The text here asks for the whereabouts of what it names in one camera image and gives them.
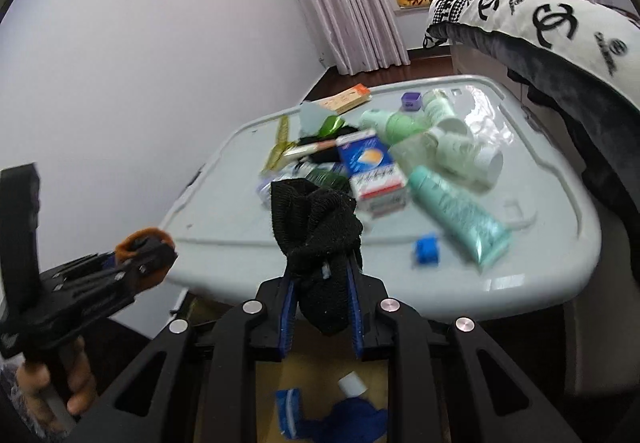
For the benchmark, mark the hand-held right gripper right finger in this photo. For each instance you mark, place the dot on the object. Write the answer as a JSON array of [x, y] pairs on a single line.
[[356, 318]]

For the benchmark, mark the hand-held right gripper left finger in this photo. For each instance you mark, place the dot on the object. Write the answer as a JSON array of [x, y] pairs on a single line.
[[286, 318]]

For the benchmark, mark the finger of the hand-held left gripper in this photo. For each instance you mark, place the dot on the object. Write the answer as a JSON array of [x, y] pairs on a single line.
[[150, 265]]

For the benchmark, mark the orange brown peel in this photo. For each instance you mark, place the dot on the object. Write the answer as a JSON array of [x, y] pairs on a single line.
[[131, 243]]

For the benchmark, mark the cardboard box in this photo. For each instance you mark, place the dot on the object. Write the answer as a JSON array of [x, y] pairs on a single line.
[[320, 373]]

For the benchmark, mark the black knitted cloth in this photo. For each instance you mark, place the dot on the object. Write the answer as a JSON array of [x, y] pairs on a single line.
[[315, 223]]

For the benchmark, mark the dark green packet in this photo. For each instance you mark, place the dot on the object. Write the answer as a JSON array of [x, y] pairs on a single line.
[[327, 179]]

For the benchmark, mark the blue red white carton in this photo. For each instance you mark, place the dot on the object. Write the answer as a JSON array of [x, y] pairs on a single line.
[[370, 168]]

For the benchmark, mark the green foil packet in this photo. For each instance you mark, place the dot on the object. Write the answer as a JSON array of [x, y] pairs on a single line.
[[330, 125]]

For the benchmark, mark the person's left hand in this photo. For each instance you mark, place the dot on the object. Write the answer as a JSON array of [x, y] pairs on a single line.
[[81, 383]]

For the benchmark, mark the white tube cap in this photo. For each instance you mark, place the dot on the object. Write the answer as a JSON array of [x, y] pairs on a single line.
[[352, 383]]

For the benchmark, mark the small blue box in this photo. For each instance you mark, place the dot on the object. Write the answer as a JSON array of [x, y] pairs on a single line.
[[426, 251]]

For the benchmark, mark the blue cloth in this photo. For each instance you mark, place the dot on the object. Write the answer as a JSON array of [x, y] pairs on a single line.
[[350, 423]]

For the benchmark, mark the white blue crumpled packet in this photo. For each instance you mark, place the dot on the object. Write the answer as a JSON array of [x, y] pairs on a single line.
[[280, 178]]

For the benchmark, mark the teal squeeze tube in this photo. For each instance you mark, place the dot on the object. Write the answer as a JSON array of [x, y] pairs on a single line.
[[450, 208]]

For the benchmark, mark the black flat cloth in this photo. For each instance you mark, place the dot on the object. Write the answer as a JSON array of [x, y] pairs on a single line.
[[320, 155]]

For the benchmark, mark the white pen-shaped tube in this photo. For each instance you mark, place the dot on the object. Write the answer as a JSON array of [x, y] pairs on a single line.
[[312, 148]]

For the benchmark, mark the clear plastic bottle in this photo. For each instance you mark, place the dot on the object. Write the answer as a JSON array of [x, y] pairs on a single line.
[[412, 153]]

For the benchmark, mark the white green round bottle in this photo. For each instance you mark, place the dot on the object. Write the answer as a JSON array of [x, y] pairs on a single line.
[[400, 125]]

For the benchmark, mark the translucent white plastic piece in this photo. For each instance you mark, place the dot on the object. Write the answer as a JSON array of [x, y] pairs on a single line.
[[312, 118]]

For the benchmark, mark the tan paper carton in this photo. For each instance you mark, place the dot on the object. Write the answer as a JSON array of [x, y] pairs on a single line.
[[346, 99]]

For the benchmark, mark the small purple box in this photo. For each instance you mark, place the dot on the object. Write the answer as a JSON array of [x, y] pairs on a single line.
[[411, 102]]

